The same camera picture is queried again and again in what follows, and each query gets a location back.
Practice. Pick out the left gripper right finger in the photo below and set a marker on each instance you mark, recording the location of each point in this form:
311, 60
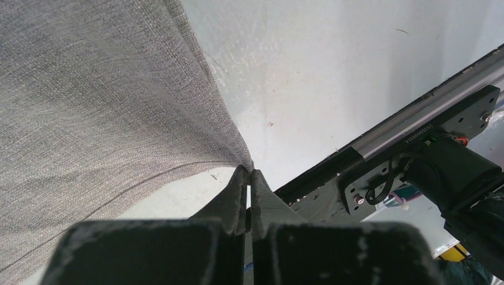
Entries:
289, 250

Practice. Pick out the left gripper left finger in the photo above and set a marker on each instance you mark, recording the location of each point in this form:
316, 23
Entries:
207, 248

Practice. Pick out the grey cloth napkin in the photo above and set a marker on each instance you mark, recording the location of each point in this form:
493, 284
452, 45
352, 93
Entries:
102, 103

